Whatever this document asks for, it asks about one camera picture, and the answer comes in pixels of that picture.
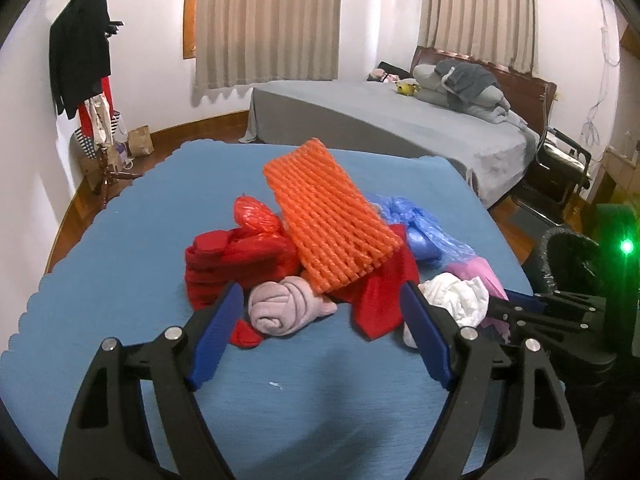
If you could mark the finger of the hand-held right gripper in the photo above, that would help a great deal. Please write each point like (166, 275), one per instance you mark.
(530, 321)
(525, 300)

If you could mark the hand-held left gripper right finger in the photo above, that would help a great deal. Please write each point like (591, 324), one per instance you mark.
(425, 340)

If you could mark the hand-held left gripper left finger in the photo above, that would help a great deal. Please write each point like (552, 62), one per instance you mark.
(215, 341)

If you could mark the bin with black liner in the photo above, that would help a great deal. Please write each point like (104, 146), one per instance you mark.
(560, 255)

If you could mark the blue plastic bag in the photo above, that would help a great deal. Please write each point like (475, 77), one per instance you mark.
(425, 240)

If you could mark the red plastic bag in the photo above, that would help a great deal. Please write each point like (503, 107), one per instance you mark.
(255, 215)

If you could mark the orange foam net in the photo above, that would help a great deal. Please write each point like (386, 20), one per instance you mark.
(325, 210)

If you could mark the white rolled sock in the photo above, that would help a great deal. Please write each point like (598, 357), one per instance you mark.
(455, 301)

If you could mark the pink plastic bag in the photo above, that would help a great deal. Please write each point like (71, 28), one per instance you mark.
(475, 271)

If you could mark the rolled grey sock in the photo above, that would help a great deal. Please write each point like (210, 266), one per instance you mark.
(280, 306)

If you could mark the red knitted cloth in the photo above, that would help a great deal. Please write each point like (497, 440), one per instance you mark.
(225, 260)

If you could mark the blue tablecloth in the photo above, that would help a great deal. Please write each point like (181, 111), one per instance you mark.
(150, 240)

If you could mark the white cabinet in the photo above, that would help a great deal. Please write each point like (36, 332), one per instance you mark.
(620, 175)

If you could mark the black metal chair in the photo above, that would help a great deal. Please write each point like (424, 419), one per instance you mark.
(555, 170)

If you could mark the folded grey blanket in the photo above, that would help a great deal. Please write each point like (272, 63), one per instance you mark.
(502, 116)

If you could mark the wooden coat rack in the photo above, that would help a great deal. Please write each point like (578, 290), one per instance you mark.
(106, 170)

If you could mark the grey pillow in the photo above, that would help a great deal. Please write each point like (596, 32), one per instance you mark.
(425, 76)
(480, 99)

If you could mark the white plastic bag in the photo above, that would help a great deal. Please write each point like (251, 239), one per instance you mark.
(122, 155)

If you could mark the grey pillows and blanket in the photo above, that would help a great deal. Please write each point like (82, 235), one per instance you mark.
(525, 90)

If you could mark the brown paper bag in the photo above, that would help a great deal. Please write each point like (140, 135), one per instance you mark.
(141, 141)

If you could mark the bed with grey sheet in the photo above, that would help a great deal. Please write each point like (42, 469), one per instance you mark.
(380, 120)

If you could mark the dark grey garment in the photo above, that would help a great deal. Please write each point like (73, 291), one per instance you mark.
(467, 77)

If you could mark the striped tote bag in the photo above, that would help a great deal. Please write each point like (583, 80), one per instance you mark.
(85, 145)

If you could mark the yellow plush toy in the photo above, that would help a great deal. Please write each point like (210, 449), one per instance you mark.
(406, 88)

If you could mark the cream cloth bag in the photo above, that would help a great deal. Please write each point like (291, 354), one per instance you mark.
(100, 117)

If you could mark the red garment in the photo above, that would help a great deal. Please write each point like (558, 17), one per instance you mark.
(85, 120)

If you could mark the pink and black cushion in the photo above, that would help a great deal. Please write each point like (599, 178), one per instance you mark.
(387, 72)

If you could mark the narrow beige curtain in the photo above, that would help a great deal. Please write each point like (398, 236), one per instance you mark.
(475, 10)

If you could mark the wide beige curtain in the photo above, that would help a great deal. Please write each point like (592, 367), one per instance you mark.
(265, 25)

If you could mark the black coat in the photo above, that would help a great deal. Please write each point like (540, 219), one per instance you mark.
(80, 50)

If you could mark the wooden window frame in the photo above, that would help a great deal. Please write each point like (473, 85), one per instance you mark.
(189, 15)

